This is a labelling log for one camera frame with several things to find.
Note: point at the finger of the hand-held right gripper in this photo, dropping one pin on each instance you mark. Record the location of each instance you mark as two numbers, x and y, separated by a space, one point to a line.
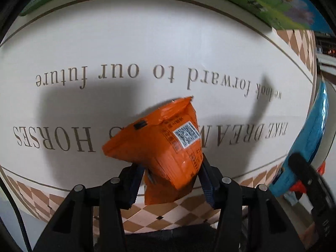
312 189

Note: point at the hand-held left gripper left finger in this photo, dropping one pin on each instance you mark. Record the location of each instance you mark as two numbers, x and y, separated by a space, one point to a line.
134 186

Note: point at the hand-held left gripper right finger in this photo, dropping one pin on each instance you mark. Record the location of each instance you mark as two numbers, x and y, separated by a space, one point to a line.
208 186

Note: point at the orange snack packet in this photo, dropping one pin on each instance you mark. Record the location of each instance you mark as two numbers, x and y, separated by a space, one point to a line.
168 149

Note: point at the long blue snack packet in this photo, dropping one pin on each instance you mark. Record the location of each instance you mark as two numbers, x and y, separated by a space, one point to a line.
315 126

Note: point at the red snack packet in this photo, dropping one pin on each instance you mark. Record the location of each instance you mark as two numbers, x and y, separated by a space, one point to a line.
322 168

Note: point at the person's dark fleece clothing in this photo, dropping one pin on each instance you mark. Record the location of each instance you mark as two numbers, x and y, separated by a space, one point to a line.
170 241

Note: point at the diamond patterned table mat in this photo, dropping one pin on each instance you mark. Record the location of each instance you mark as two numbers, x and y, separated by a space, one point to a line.
105 44

